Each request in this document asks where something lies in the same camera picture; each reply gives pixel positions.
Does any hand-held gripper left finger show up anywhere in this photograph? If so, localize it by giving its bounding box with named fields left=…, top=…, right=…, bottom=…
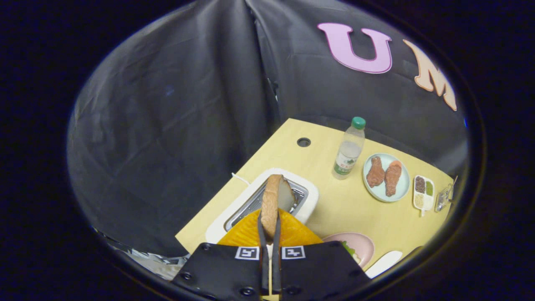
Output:
left=172, top=210, right=270, bottom=298

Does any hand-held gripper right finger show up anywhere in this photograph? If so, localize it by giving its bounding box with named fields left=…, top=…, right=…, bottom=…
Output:
left=273, top=208, right=371, bottom=300

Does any brown crust bread slice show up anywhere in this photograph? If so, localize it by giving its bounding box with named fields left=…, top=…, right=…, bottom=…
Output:
left=261, top=174, right=298, bottom=241

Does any green lettuce leaf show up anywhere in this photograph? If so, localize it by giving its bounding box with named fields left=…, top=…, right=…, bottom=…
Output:
left=340, top=240, right=361, bottom=264

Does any cream white toaster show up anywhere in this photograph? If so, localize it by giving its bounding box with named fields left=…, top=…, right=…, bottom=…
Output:
left=205, top=168, right=319, bottom=245

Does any pink round plate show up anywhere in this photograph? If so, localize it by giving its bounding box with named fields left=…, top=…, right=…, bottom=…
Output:
left=322, top=232, right=375, bottom=269

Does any person's white coat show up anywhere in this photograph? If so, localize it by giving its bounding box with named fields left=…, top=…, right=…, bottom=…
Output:
left=96, top=230, right=189, bottom=281

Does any small white plate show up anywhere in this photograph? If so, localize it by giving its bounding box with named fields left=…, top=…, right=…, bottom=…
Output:
left=365, top=250, right=403, bottom=279

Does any light blue oval plate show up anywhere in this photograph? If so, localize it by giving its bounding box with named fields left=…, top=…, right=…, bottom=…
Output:
left=362, top=153, right=411, bottom=203

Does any clear water bottle green cap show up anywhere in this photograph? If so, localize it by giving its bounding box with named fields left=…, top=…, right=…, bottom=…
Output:
left=332, top=116, right=367, bottom=181

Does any brown meat piece orange edge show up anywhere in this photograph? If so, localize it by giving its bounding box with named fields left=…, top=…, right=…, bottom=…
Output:
left=384, top=160, right=403, bottom=197

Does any white divided dish of beans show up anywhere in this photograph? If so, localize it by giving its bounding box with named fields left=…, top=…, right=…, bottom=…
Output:
left=413, top=174, right=436, bottom=217

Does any black backdrop cloth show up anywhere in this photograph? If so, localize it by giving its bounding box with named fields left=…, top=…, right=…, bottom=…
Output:
left=67, top=0, right=469, bottom=258

